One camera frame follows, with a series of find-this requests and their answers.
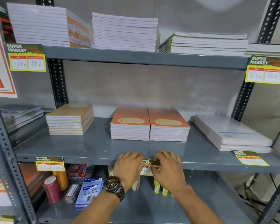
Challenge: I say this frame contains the person's right hand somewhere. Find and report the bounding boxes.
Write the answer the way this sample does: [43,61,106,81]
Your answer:
[151,150,188,192]

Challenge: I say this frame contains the person's left hand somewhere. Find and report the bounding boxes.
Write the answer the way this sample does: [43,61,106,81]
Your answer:
[113,151,147,192]

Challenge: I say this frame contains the green yellow price tag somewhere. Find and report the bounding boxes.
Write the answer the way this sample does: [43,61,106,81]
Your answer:
[245,55,280,85]
[35,156,66,172]
[233,150,270,166]
[6,43,46,72]
[140,159,162,177]

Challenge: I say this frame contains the person's right forearm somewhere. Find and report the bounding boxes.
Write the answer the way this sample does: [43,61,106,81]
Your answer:
[172,184,225,224]

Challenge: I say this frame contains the person's left forearm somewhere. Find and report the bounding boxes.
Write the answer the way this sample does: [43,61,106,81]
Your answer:
[71,187,125,224]

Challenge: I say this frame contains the black gold wristwatch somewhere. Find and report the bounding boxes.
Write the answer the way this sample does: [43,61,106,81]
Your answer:
[104,176,126,202]

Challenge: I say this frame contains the grey metal shelf board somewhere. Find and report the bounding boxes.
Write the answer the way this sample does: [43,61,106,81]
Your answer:
[43,46,280,73]
[14,117,280,174]
[36,170,258,224]

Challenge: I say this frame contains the stack of orange notebooks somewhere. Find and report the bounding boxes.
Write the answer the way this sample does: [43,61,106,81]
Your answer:
[110,107,151,141]
[147,108,190,142]

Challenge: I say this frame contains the blue stapler pack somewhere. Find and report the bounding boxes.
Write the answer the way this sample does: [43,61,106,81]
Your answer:
[75,177,105,210]

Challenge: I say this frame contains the red white stationery boxes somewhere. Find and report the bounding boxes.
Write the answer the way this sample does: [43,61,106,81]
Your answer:
[67,164,94,183]

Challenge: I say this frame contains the small clear stationery pack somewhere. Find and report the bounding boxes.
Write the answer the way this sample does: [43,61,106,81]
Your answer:
[65,183,80,204]

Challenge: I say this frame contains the golden thread spool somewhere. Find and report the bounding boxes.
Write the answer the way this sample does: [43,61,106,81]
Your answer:
[52,170,69,191]

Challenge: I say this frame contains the stack of white wrapped notebooks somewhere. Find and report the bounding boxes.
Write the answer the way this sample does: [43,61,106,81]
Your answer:
[194,114,273,154]

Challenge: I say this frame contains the stack of brown notebooks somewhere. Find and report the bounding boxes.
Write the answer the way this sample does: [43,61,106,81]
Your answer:
[45,104,95,136]

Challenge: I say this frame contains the maroon thread spool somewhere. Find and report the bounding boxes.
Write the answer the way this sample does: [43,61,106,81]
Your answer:
[42,175,62,205]

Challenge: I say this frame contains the pile of orange books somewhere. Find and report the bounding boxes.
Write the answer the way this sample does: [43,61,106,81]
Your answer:
[19,162,52,199]

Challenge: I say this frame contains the black perforated shelf upright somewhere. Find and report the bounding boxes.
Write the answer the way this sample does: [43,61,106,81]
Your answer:
[231,0,280,122]
[35,0,69,108]
[256,174,280,224]

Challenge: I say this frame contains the grey perforated shelf upright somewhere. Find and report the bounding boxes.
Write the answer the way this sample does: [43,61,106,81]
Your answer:
[0,99,38,224]

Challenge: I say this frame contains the stack of picture-cover notebooks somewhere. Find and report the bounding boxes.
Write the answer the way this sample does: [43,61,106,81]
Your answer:
[0,105,45,134]

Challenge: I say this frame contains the stack of green-spined notebooks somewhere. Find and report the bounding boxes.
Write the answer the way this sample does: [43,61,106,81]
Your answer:
[158,32,249,57]

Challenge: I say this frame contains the orange white card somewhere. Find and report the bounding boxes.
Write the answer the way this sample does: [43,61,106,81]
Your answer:
[0,181,12,207]

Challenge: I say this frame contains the green yellow packet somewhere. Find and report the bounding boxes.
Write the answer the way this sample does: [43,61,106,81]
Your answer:
[0,215,15,224]

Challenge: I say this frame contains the low stack of white notebooks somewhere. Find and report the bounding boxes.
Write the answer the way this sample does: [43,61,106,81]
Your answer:
[245,43,280,58]

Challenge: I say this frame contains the orange white sale poster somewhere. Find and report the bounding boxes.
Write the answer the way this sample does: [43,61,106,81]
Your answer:
[0,0,18,98]

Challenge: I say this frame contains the tall stack of orange-spined notebooks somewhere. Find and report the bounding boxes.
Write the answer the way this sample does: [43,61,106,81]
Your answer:
[6,2,93,49]

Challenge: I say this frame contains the stack of colourful books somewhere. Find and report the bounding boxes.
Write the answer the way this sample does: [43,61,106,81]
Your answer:
[0,6,16,44]

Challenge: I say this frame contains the black cables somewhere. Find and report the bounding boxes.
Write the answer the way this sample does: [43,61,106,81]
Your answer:
[242,173,280,224]

